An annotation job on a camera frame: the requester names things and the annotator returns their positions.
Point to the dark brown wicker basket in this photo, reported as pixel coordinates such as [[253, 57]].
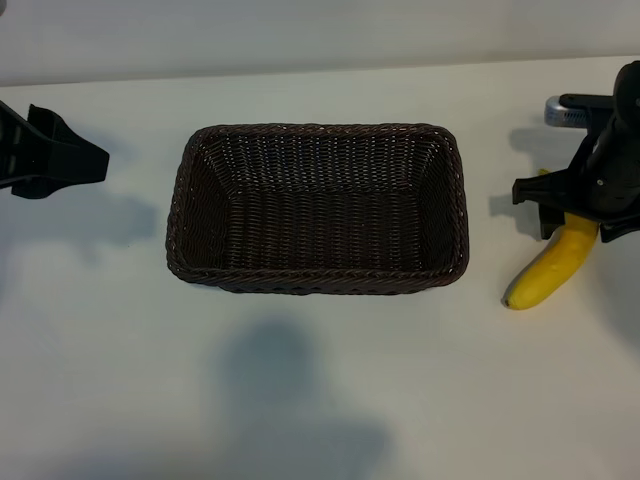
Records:
[[320, 225]]

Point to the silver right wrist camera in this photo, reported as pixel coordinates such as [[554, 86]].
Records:
[[567, 114]]

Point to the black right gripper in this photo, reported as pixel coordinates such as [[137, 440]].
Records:
[[610, 185]]

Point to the yellow banana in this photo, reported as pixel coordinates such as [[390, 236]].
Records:
[[555, 265]]

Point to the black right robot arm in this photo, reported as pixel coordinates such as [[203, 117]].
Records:
[[629, 85]]

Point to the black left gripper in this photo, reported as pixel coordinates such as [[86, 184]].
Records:
[[70, 150]]

